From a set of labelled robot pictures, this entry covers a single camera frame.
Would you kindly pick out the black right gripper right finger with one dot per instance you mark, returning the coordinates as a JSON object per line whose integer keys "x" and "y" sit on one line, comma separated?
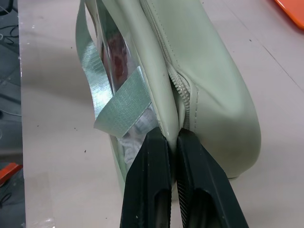
{"x": 204, "y": 187}

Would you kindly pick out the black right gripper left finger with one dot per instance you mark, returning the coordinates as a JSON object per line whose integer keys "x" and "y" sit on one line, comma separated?
{"x": 147, "y": 180}

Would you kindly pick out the pale green zip pouch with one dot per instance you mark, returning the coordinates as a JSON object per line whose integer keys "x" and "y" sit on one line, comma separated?
{"x": 202, "y": 71}

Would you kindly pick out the orange plastic tray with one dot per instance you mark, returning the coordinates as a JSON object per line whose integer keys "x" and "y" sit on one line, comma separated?
{"x": 291, "y": 10}

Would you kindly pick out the orange and black object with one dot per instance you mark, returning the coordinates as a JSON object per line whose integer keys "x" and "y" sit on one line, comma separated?
{"x": 8, "y": 174}

